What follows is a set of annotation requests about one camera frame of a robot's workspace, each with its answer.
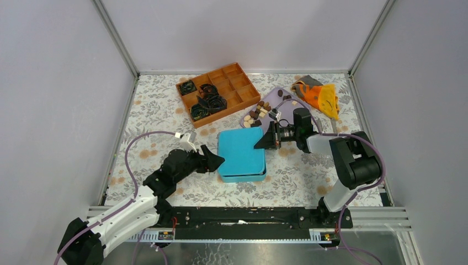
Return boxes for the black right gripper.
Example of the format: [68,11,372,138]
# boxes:
[254,120,300,151]

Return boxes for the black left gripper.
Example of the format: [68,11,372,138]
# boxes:
[174,146,225,185]

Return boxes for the teal box lid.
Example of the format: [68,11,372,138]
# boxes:
[217,127,266,163]

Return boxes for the metal serving tongs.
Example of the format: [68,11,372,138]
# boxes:
[317,117,338,134]

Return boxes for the teal chocolate box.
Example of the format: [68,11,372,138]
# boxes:
[217,162,267,183]

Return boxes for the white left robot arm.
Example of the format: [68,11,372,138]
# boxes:
[54,145,225,264]

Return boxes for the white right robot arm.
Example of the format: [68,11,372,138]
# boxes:
[254,108,385,228]

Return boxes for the pile of assorted chocolates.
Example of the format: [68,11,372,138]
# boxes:
[243,89,299,129]

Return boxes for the lavender plastic tray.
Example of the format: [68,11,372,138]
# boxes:
[239,87,312,129]

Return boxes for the rolled dark green tie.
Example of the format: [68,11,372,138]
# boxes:
[190,103,210,121]

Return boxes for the rolled dark patterned tie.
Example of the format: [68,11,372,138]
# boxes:
[197,94,227,114]

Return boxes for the orange grey cloth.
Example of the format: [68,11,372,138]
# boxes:
[291,75,340,120]

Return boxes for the rolled dark floral tie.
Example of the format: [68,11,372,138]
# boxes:
[178,80,197,96]

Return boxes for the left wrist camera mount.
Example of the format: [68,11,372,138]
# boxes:
[174,131,198,152]

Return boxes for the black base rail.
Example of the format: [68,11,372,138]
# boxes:
[153,206,353,241]

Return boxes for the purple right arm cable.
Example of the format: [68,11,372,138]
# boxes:
[274,98,387,264]

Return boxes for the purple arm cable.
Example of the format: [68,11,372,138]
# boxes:
[274,98,387,264]
[52,131,178,265]

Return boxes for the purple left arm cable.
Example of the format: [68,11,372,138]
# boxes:
[52,131,178,265]

